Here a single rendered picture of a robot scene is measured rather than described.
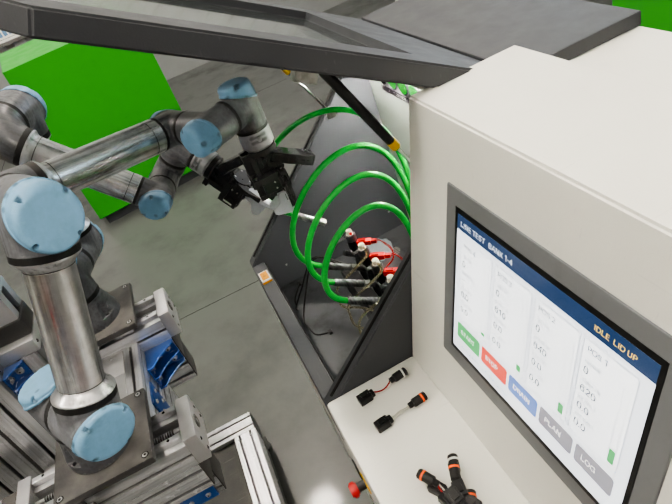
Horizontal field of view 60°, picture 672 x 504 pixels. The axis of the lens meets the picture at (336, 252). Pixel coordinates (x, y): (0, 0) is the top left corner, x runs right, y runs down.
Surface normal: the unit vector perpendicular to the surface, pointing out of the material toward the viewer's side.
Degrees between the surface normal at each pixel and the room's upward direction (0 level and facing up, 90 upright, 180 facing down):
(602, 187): 0
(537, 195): 76
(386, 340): 90
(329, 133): 90
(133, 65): 90
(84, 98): 90
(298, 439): 0
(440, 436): 0
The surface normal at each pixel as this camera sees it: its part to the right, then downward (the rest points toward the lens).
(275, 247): 0.37, 0.47
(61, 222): 0.74, 0.05
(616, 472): -0.92, 0.26
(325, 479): -0.30, -0.76
